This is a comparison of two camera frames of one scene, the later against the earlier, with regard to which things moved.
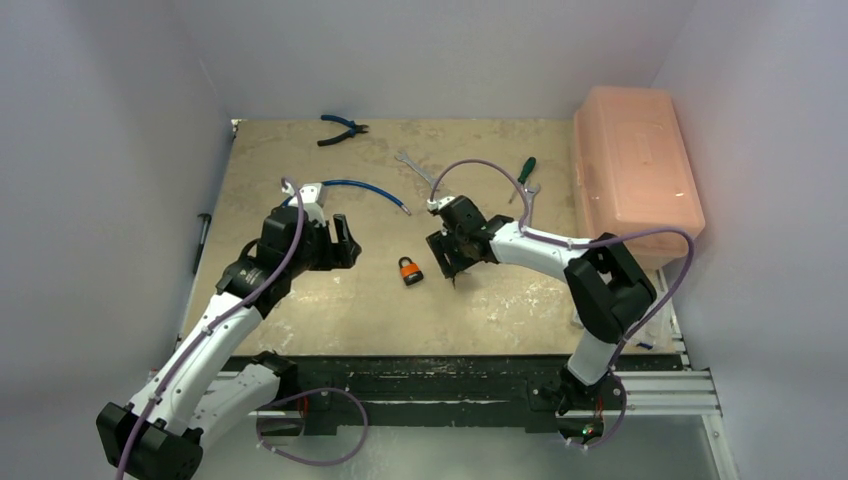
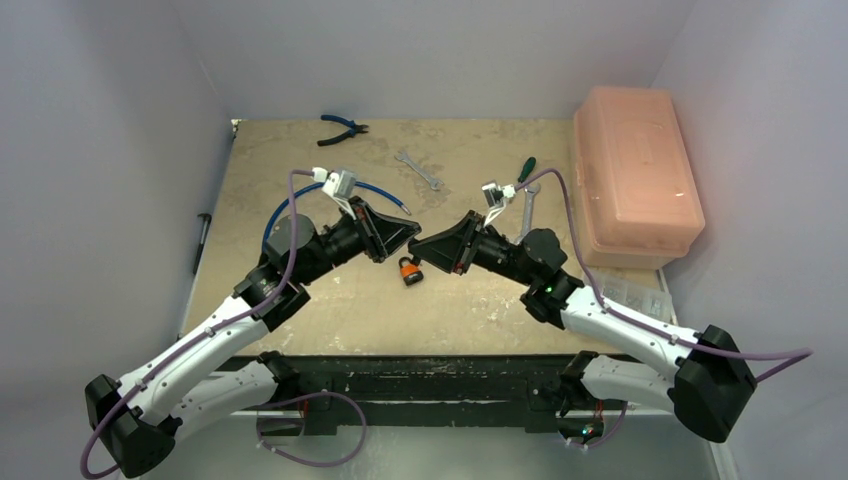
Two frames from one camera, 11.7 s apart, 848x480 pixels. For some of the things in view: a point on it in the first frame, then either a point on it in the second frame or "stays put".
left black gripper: (337, 255) → (381, 235)
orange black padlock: (410, 272) stays put
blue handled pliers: (355, 129) stays put
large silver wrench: (530, 193) stays put
